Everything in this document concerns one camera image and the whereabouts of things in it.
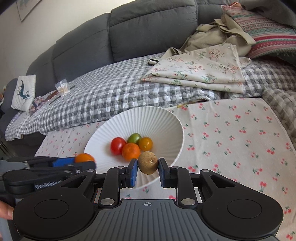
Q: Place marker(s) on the folded floral cloth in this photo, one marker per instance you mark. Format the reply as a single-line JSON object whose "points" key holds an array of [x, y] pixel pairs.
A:
{"points": [[217, 68]]}

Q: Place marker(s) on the white deer cushion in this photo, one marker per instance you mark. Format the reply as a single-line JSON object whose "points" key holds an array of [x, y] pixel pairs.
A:
{"points": [[24, 93]]}

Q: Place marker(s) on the small green kiwi fruit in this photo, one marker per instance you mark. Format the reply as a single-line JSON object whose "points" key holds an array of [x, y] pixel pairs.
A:
{"points": [[134, 138]]}

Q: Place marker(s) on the brown longan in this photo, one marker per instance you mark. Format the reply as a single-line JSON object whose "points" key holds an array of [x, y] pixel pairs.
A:
{"points": [[147, 163]]}

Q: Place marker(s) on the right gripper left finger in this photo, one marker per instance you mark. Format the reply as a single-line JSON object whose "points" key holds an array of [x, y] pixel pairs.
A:
{"points": [[116, 179]]}

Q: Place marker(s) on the grey checkered blanket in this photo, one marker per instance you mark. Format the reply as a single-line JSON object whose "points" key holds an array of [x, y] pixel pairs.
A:
{"points": [[104, 92]]}

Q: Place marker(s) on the person's left hand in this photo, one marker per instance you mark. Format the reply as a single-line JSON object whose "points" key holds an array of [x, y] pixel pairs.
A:
{"points": [[6, 211]]}

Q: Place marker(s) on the cherry print tablecloth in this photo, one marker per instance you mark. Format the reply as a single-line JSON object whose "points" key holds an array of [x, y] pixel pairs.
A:
{"points": [[241, 139]]}

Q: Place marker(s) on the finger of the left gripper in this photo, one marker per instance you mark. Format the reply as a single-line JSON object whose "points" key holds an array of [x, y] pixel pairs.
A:
{"points": [[42, 161], [60, 167]]}

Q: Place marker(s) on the framed wall picture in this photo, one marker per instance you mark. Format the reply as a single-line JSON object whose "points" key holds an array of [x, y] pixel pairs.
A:
{"points": [[25, 7]]}

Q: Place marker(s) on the red tomato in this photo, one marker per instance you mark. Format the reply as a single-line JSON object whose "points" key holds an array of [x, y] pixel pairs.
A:
{"points": [[117, 145]]}

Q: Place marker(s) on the yellow green tomato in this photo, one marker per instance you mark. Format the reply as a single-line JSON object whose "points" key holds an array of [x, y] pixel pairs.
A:
{"points": [[145, 144]]}

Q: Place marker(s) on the dark patterned cloth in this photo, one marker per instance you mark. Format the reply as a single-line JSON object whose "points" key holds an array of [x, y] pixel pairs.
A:
{"points": [[39, 101]]}

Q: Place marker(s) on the clear plastic snack bag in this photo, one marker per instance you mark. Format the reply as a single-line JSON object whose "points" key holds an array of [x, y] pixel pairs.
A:
{"points": [[63, 87]]}

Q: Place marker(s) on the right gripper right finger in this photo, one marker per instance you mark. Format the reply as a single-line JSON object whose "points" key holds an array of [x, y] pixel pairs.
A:
{"points": [[182, 180]]}

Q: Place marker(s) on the small mandarin orange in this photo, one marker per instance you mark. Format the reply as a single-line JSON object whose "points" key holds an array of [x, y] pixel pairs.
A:
{"points": [[130, 151]]}

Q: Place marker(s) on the grey sofa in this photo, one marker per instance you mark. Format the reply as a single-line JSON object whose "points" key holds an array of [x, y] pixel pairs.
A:
{"points": [[66, 39]]}

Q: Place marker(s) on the striped patterned pillow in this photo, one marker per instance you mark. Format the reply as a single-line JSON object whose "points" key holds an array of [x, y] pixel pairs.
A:
{"points": [[270, 37]]}

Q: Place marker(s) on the orange oval tomato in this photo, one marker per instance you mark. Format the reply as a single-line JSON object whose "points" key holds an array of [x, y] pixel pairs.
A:
{"points": [[83, 157]]}

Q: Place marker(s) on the beige canvas bag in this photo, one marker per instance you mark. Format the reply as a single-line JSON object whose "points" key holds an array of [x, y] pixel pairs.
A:
{"points": [[222, 31]]}

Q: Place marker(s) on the small black white object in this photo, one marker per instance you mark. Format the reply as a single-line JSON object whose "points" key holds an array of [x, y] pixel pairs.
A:
{"points": [[152, 62]]}

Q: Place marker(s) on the person's bare foot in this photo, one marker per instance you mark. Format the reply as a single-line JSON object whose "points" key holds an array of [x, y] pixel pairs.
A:
{"points": [[236, 4]]}

